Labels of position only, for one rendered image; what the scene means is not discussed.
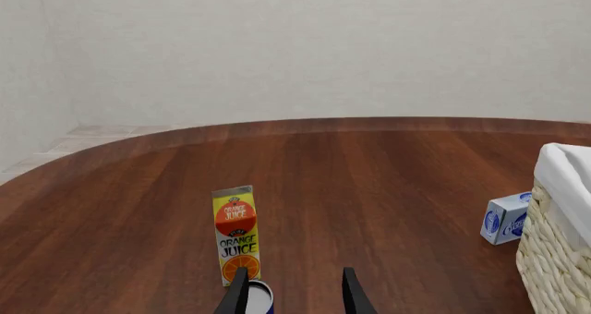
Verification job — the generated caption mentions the orange juice carton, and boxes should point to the orange juice carton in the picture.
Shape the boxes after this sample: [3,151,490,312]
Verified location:
[211,184,262,287]

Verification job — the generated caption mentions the blue tin with silver lid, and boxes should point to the blue tin with silver lid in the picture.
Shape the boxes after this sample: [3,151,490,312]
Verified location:
[247,280,276,314]

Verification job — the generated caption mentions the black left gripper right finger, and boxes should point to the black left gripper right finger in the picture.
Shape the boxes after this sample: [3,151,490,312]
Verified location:
[342,267,380,314]

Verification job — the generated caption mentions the white and blue printed box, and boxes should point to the white and blue printed box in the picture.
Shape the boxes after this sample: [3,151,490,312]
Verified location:
[479,190,534,246]

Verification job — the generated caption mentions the woven basket with white liner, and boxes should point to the woven basket with white liner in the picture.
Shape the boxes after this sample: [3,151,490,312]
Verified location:
[515,142,591,314]

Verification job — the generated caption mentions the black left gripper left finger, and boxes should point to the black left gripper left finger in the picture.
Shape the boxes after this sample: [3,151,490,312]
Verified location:
[212,267,250,314]

